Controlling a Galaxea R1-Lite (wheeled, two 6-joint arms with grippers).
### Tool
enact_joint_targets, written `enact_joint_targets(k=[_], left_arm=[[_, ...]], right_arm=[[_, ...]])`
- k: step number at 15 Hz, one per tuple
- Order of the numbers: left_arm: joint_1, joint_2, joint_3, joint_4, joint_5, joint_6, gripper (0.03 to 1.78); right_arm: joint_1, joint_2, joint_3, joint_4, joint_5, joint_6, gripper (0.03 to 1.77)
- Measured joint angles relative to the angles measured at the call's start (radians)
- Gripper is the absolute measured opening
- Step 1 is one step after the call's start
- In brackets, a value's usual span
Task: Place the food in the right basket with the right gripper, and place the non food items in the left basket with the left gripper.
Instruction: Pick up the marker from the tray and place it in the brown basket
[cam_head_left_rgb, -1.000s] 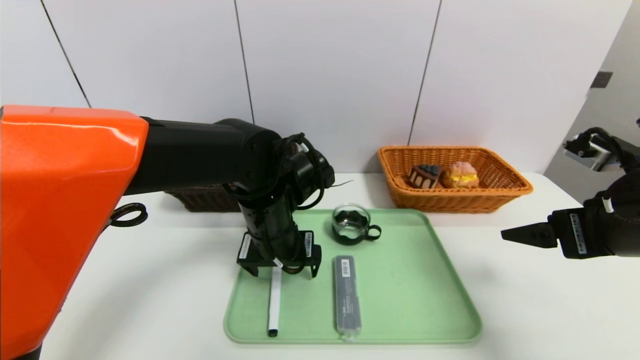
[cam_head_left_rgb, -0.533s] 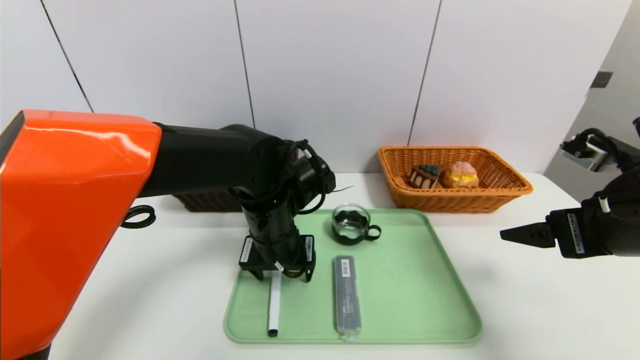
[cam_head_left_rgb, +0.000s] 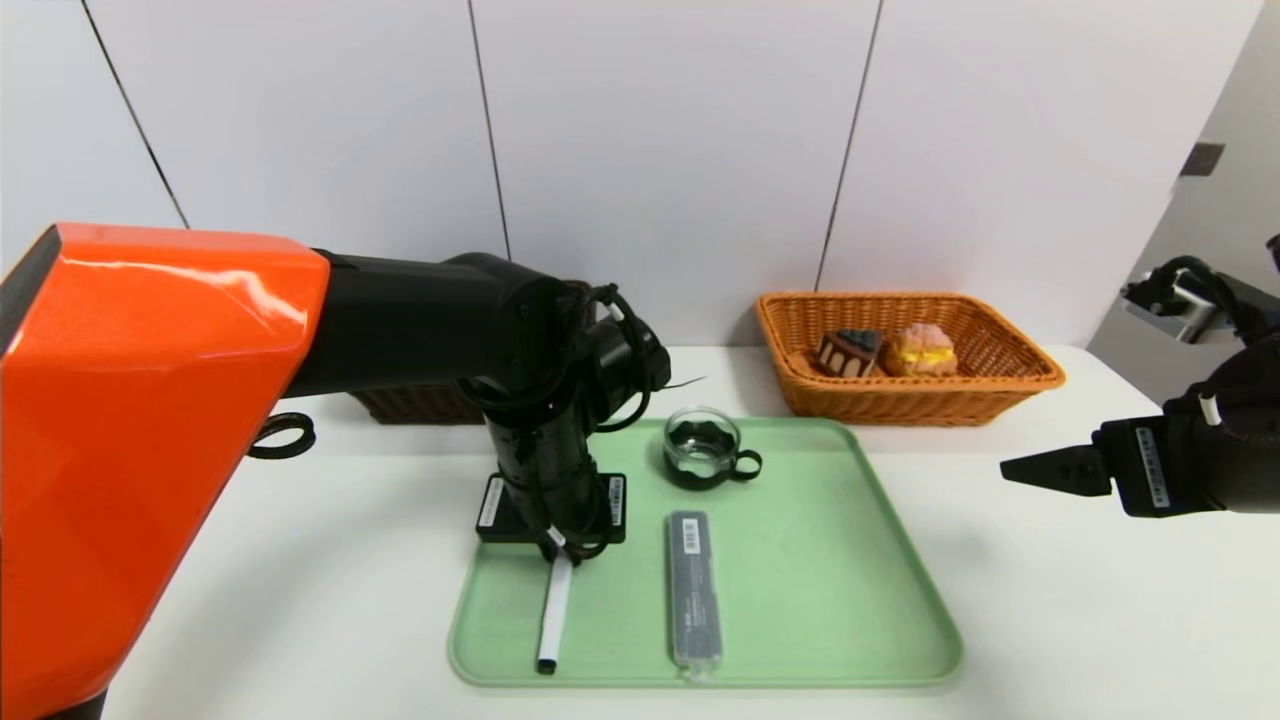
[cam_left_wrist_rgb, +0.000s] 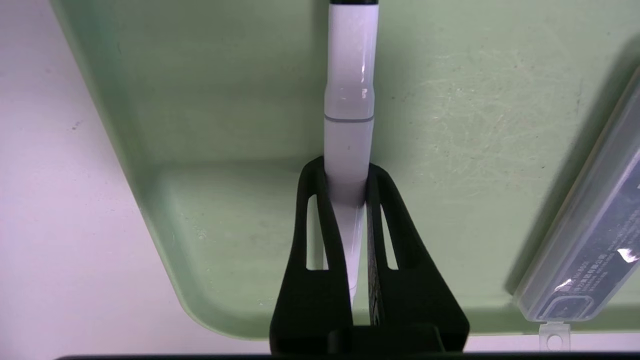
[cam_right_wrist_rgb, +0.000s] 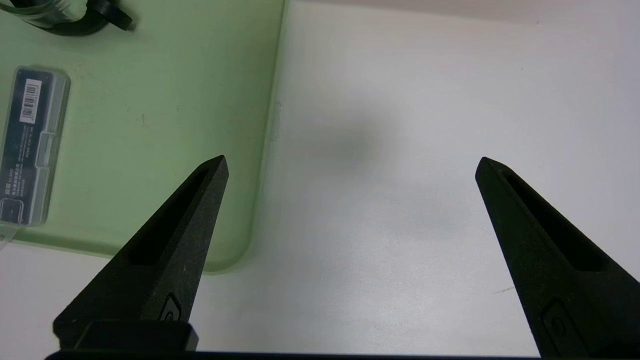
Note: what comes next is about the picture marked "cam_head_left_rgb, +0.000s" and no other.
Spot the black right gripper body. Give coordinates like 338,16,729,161
1091,396,1280,518

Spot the cream puff pastry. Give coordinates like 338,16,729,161
885,322,959,378

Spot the chocolate blueberry cake slice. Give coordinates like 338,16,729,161
815,328,886,379

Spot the glass cup with black holder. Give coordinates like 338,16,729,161
663,405,764,491

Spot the white marker pen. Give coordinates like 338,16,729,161
537,555,574,674

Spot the orange wicker basket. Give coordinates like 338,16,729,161
755,291,1067,428

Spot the dark brown wicker basket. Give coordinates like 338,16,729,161
350,385,491,426

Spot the light green plastic tray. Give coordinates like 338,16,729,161
447,417,964,689

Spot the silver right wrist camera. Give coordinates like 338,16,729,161
1120,257,1241,346

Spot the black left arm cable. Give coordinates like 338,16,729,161
248,283,673,566

